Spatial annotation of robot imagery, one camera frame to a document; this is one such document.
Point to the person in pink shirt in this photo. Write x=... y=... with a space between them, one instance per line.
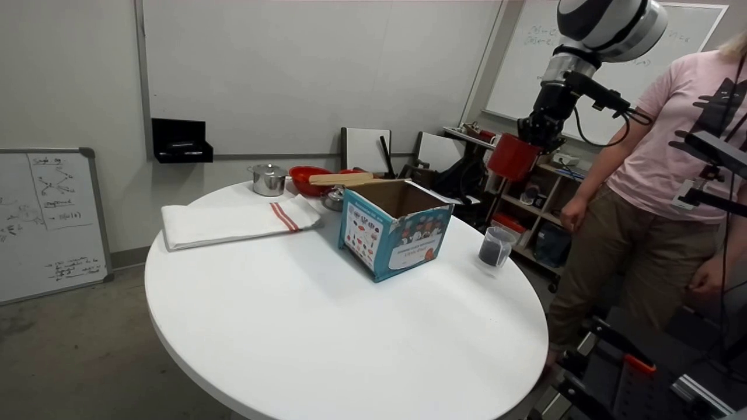
x=631 y=229

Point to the blue cardboard box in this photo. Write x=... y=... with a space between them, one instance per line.
x=392 y=226

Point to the white round table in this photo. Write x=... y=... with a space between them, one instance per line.
x=292 y=327

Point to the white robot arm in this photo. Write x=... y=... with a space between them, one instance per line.
x=594 y=34

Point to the white towel with red stripes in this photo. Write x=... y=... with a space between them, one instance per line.
x=211 y=225

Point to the large wall whiteboard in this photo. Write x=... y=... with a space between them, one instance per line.
x=534 y=35

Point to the wooden shelf unit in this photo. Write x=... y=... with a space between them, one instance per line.
x=533 y=203

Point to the red mug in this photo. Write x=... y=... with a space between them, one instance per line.
x=511 y=156

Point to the red bowl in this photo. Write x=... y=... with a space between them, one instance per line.
x=302 y=180

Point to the black case on floor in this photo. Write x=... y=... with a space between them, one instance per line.
x=179 y=140

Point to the small steel pot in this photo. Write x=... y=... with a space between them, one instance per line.
x=266 y=180

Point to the wooden board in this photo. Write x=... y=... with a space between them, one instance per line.
x=338 y=178

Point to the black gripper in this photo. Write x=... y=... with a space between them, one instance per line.
x=549 y=113

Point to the clear measuring cup with beans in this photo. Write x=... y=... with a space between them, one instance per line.
x=494 y=245

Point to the small whiteboard on floor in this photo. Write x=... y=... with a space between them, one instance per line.
x=52 y=231

